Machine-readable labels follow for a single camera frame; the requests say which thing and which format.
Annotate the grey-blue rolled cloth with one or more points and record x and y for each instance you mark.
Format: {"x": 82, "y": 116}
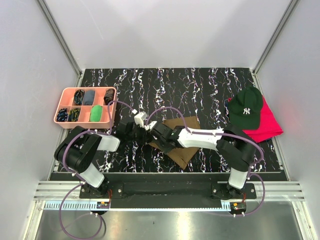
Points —
{"x": 88, "y": 98}

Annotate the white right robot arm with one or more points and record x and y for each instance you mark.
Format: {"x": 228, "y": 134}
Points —
{"x": 233, "y": 144}

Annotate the pink red folded cloth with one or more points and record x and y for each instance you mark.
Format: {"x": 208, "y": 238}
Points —
{"x": 268, "y": 127}

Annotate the brown fabric napkin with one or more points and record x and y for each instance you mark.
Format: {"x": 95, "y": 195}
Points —
{"x": 181, "y": 156}

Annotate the black yellow patterned roll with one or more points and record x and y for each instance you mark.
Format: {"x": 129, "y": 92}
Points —
{"x": 74, "y": 114}

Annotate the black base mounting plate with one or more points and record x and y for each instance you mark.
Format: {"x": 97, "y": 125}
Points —
{"x": 171, "y": 201}

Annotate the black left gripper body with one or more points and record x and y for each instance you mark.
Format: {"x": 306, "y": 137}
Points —
{"x": 138, "y": 134}

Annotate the pink divided organizer tray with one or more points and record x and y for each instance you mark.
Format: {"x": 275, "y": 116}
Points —
{"x": 108, "y": 111}

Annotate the black multicolour patterned roll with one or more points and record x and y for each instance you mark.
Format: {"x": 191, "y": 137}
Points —
{"x": 78, "y": 97}

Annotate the green rolled cloth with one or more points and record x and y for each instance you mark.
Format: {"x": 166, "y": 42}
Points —
{"x": 96, "y": 113}

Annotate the dark paisley rolled cloth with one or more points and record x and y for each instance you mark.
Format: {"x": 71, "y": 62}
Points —
{"x": 109, "y": 96}

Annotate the black blue patterned roll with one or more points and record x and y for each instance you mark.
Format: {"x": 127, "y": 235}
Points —
{"x": 62, "y": 115}

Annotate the aluminium frame rail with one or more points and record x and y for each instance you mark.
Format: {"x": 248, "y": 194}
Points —
{"x": 273, "y": 190}

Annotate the dark green baseball cap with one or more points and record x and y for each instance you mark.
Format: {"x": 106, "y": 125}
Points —
{"x": 244, "y": 109}

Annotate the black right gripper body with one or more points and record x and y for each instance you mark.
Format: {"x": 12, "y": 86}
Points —
{"x": 161, "y": 144}

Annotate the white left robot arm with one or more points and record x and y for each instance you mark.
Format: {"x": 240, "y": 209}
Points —
{"x": 77, "y": 151}

